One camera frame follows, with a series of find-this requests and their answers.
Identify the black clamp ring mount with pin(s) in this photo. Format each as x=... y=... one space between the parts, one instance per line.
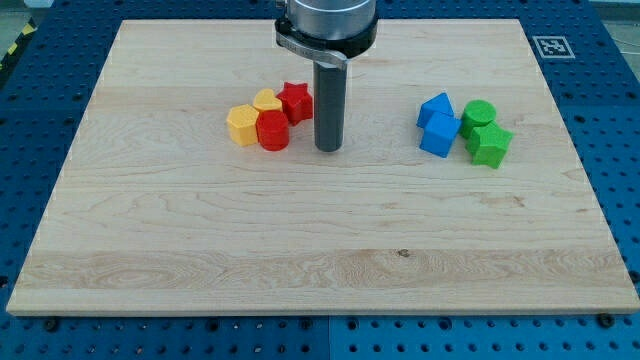
x=336 y=53

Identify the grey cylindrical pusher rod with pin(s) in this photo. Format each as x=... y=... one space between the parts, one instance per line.
x=329 y=106

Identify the yellow heart block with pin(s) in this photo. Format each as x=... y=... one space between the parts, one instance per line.
x=266 y=100

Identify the yellow hexagon block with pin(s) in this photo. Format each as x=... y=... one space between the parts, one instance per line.
x=241 y=123

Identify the red star block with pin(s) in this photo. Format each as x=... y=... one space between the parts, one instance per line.
x=297 y=102

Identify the red cylinder block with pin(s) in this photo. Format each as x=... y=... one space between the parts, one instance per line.
x=273 y=130

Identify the blue triangle block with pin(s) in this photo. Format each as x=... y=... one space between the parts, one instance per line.
x=438 y=104

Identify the blue cube block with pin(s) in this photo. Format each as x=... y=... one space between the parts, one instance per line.
x=439 y=134

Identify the green cylinder block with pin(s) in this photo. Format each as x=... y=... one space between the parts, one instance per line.
x=477 y=113

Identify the wooden board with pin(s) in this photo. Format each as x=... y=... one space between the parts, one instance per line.
x=158 y=213

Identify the green star block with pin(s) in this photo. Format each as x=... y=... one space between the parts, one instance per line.
x=488 y=145

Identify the white fiducial marker tag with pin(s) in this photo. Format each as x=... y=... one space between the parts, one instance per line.
x=553 y=47

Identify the yellow black hazard tape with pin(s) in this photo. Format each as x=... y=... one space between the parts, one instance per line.
x=17 y=48

